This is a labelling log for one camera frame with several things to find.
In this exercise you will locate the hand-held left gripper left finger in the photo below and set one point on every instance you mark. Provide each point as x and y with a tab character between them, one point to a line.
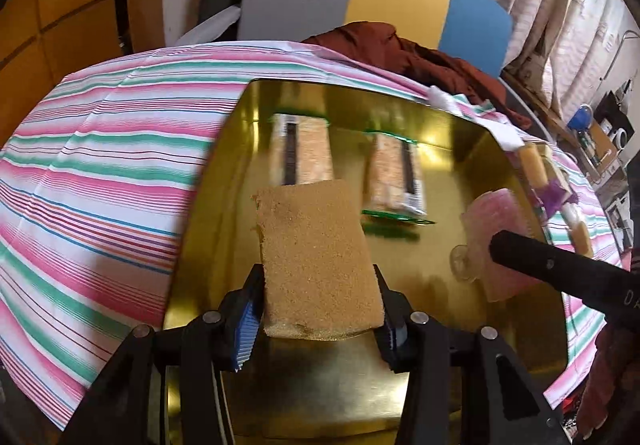
245	331

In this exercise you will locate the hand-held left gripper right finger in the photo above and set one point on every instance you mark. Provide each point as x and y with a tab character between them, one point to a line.
392	341

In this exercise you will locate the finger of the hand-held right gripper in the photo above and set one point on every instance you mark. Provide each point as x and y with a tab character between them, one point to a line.
550	270

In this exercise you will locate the pink plastic suction holder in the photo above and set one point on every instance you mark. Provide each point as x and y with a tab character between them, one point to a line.
487	225

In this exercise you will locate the brown sponge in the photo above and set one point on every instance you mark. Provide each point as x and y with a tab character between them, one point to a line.
315	265

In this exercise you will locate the gold metal tray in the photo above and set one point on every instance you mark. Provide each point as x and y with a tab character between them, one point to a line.
450	165

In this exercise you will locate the open cardboard box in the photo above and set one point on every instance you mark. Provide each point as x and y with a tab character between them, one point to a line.
602	147

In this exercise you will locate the white foam block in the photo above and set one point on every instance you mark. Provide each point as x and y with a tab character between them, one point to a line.
505	137

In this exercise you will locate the wooden side desk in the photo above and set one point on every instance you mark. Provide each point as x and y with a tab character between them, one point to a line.
555	125

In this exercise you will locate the round white device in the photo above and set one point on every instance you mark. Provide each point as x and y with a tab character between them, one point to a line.
622	136

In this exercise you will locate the green-edged cracker packet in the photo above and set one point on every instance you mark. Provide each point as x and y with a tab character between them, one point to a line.
312	150
390	175

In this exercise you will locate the black box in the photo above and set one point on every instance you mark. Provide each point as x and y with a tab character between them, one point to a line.
612	107

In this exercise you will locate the striped tablecloth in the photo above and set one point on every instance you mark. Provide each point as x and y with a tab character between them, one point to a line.
100	175

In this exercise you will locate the bent metal rod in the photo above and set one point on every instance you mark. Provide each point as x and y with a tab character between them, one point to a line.
619	45

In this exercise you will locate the brown quilted jacket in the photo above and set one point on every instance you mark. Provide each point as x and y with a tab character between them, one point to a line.
390	50

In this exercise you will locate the grey yellow blue chair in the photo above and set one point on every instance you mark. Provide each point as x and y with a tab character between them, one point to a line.
400	0

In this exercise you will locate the wooden cabinet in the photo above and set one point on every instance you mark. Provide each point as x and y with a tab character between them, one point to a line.
75	0

